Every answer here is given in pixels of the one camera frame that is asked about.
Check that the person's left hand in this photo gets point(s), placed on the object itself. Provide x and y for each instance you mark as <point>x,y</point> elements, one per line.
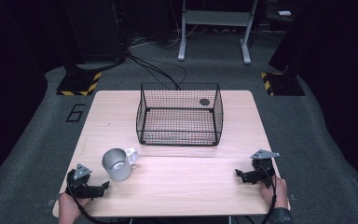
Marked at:
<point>69,208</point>

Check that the silver metal cup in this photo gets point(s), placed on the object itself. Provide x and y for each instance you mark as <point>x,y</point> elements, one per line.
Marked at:
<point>117,165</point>

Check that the dark cabinet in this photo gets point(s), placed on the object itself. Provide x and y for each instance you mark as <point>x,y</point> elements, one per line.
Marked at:
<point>93,31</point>

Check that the white metal stand frame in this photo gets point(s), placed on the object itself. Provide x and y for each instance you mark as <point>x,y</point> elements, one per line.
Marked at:
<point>217,18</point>

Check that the black yellow striped base plate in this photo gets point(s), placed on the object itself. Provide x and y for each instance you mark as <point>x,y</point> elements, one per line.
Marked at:
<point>80,83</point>
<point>283,84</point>

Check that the person's right hand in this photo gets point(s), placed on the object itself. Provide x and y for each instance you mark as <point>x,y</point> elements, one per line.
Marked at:
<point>280,193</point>

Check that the small white box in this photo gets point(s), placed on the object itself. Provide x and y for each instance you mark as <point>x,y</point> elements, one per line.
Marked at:
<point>284,13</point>

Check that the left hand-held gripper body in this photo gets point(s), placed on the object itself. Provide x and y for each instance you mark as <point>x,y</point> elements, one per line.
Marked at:
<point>81,174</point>

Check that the black round table grommet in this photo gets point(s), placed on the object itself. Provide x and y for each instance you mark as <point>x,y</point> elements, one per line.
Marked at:
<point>204,102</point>

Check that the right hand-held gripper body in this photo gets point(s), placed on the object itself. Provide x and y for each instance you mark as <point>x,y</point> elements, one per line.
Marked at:
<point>264,168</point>

